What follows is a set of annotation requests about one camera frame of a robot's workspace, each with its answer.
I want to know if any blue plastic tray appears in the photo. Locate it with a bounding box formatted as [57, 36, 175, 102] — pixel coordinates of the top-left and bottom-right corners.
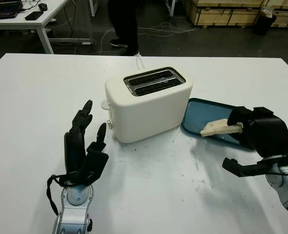
[180, 97, 258, 152]

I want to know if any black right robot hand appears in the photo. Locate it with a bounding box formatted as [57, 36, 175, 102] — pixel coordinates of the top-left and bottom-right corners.
[227, 105, 288, 159]

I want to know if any cream white two-slot toaster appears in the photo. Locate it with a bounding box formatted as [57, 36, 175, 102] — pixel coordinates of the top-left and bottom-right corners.
[104, 66, 193, 143]

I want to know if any white floor cable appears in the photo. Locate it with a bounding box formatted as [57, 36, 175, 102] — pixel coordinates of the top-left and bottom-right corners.
[99, 20, 199, 56]

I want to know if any person in black trousers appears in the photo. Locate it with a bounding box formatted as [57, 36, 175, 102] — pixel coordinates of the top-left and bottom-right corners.
[107, 0, 142, 57]

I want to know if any white toaster power cord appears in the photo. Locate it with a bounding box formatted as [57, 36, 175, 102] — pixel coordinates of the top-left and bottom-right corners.
[134, 54, 146, 70]

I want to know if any white office desk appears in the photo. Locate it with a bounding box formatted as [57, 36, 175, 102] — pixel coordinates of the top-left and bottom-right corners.
[0, 0, 93, 54]

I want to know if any black trash bin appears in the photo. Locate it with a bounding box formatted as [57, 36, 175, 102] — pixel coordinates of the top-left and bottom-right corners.
[252, 8, 277, 36]

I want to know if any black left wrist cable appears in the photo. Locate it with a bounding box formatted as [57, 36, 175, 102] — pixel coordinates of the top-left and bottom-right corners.
[46, 174, 69, 216]

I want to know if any black smartphone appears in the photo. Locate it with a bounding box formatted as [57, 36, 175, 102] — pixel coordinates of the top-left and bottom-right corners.
[24, 11, 44, 21]

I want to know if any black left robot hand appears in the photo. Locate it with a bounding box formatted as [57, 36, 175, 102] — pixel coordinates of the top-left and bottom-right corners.
[63, 99, 108, 177]

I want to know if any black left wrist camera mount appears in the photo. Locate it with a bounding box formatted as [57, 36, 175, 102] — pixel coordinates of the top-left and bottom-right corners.
[58, 147, 110, 188]

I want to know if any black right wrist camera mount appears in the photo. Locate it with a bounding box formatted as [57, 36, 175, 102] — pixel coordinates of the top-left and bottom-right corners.
[222, 154, 288, 177]

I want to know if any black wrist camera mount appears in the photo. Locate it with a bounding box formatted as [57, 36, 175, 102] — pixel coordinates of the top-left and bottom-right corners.
[58, 147, 110, 188]
[222, 154, 288, 177]

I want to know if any white table leg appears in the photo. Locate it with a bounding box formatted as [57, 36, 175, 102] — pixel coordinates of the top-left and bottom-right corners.
[167, 0, 176, 17]
[89, 0, 97, 17]

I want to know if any black laptop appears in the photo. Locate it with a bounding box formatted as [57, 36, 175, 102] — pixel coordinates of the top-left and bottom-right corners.
[0, 0, 25, 21]

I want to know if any wooden plywood crate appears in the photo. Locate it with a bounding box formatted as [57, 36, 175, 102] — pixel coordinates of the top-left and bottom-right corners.
[184, 0, 266, 27]
[270, 0, 288, 28]

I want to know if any white bread slice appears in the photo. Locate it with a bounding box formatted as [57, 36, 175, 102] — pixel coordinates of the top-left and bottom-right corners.
[200, 118, 244, 137]

